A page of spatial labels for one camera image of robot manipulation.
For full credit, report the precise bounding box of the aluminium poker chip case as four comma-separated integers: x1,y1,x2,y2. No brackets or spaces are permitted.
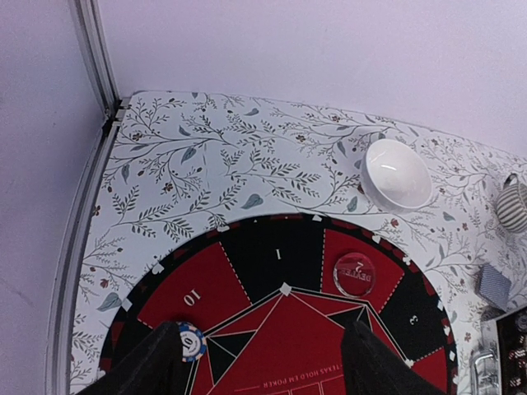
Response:
470,306,526,395

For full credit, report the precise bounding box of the round red black poker mat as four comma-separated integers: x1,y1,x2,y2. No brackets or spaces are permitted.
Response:
99,214,458,394

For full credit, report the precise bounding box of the striped grey white cup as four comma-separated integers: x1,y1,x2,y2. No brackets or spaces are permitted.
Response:
495,173,527,234

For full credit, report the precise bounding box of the white ceramic bowl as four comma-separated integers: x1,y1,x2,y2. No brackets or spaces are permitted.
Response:
360,139,433,214

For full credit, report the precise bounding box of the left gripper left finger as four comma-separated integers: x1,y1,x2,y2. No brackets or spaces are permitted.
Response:
84,322,184,395

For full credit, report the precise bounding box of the blue white chip stack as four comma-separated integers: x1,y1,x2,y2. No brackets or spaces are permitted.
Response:
178,322,208,363

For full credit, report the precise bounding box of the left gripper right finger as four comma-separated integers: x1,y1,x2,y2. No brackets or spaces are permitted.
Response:
341,321,441,395

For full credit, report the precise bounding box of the left aluminium frame post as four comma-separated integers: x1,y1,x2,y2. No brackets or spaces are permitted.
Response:
68,0,124,120

